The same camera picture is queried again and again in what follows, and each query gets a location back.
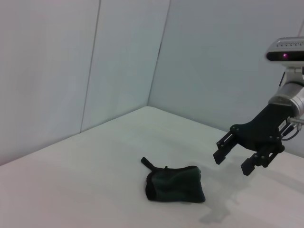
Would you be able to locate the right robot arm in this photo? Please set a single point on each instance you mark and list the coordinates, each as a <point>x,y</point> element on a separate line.
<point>293,92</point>

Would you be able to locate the dark blue cloth rag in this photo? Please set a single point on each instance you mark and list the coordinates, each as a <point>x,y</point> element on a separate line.
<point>175,185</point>

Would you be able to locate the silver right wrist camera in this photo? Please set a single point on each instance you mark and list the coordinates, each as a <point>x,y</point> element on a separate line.
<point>285,51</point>

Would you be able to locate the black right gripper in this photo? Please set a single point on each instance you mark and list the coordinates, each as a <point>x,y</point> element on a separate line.
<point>263,128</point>

